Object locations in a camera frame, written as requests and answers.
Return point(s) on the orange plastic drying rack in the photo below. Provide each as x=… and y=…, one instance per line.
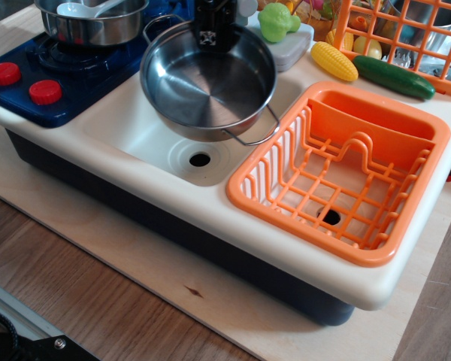
x=345, y=171

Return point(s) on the blue toy stove top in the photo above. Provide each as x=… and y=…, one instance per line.
x=58, y=74

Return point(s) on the light plywood board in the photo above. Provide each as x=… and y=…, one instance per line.
x=127, y=294

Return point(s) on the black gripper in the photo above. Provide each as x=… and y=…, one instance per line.
x=214, y=25

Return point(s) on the red stove knob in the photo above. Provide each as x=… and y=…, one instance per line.
x=45, y=92
x=9, y=73

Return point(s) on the white plastic spoon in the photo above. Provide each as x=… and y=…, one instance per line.
x=79, y=10

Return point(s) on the yellow toy corn cob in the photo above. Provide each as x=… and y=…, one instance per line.
x=333, y=61

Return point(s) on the green toy broccoli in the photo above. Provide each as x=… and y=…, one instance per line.
x=276, y=21

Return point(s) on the yellow toy lemon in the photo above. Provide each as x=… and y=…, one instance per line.
x=371, y=48

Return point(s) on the steel pan with loop handles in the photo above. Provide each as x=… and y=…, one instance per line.
x=207, y=96

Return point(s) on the orange upright grid rack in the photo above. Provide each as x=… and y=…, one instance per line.
x=356, y=20

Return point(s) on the right red stove knob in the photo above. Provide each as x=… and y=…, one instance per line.
x=45, y=92

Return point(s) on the green toy cucumber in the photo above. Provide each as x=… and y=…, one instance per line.
x=393, y=77

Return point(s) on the large steel bowl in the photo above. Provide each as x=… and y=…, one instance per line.
x=407, y=27

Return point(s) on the steel pot on stove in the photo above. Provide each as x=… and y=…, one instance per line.
x=118, y=25

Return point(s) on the left red stove knob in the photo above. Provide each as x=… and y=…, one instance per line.
x=9, y=73

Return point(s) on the black bracket with cable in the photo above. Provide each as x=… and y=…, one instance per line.
x=16, y=347

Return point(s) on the grey toy faucet base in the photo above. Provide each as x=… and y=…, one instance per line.
x=287, y=52

